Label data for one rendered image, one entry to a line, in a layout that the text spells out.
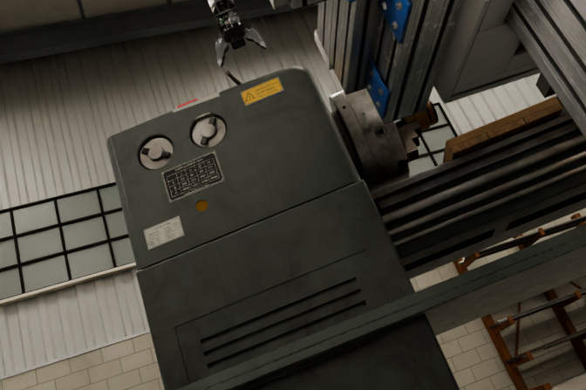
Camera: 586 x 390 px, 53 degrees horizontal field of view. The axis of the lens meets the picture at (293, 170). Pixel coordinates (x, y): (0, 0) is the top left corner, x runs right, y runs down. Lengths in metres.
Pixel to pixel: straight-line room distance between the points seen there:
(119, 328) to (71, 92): 3.91
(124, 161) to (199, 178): 0.22
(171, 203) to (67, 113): 8.45
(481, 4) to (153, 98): 9.12
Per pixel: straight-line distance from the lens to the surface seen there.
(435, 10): 0.94
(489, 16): 0.94
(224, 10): 1.87
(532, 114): 1.60
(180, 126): 1.58
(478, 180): 1.53
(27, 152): 9.68
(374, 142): 1.59
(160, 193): 1.53
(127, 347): 8.20
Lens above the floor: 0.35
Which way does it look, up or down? 25 degrees up
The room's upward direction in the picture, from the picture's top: 22 degrees counter-clockwise
